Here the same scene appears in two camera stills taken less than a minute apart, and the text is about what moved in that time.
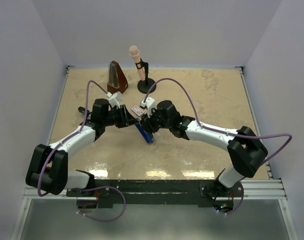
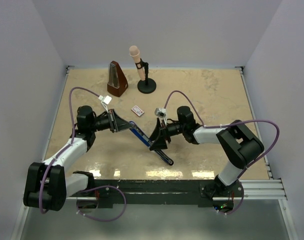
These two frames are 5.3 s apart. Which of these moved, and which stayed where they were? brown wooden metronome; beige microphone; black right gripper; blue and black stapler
Moved: black right gripper; blue and black stapler
Stayed: brown wooden metronome; beige microphone
